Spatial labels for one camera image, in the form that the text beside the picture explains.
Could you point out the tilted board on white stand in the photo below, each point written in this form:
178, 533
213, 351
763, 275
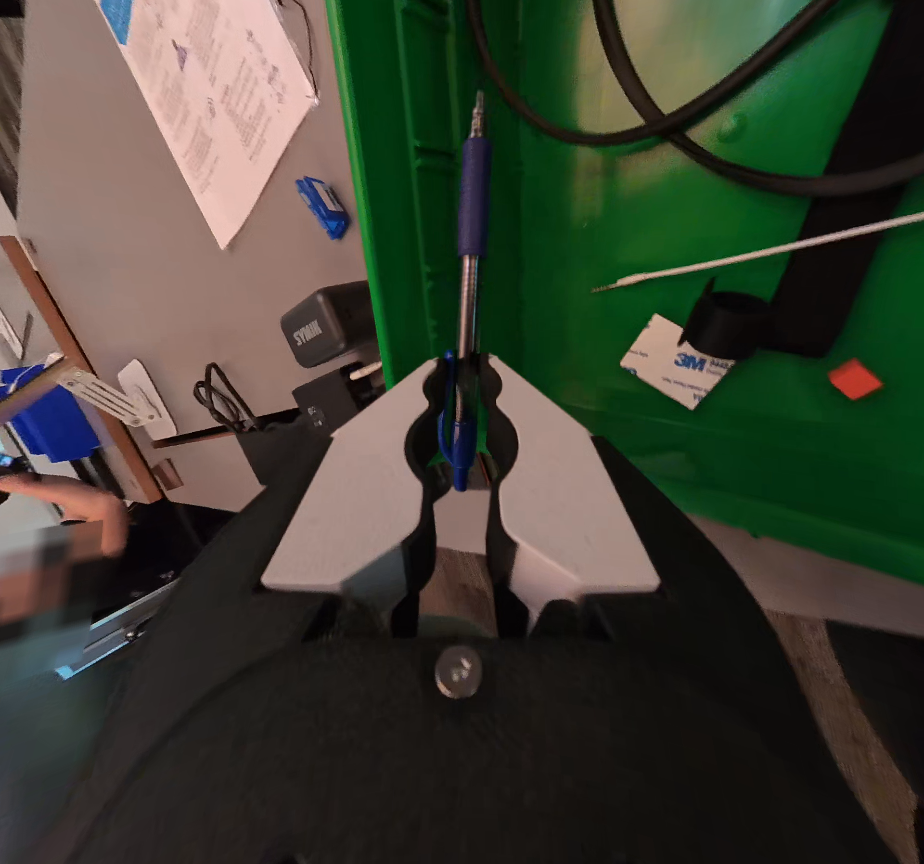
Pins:
101, 391

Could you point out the black chair with silver frame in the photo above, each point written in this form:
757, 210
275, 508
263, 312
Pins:
108, 633

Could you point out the blue plastic bin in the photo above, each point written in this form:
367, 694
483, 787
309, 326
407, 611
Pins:
50, 423

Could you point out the blue pen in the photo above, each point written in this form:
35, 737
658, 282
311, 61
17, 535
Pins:
475, 192

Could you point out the flat black device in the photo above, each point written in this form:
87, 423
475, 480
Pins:
325, 402

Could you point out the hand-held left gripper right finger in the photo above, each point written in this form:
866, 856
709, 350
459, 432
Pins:
577, 517

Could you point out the small orange square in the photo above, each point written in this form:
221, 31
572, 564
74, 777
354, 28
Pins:
855, 379

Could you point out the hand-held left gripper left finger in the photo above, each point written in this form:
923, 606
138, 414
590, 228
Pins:
346, 517

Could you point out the green plastic bin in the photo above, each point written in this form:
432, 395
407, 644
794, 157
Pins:
650, 481

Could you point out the thin white rod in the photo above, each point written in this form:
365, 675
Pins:
758, 254

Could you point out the small black device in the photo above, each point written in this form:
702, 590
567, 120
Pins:
325, 326

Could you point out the small blue object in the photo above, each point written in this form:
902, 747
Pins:
323, 207

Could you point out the printed paper sheet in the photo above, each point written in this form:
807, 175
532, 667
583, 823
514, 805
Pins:
202, 70

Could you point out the white adhesive pad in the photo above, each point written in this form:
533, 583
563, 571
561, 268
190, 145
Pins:
664, 373

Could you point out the small brown block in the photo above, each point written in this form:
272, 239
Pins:
170, 475

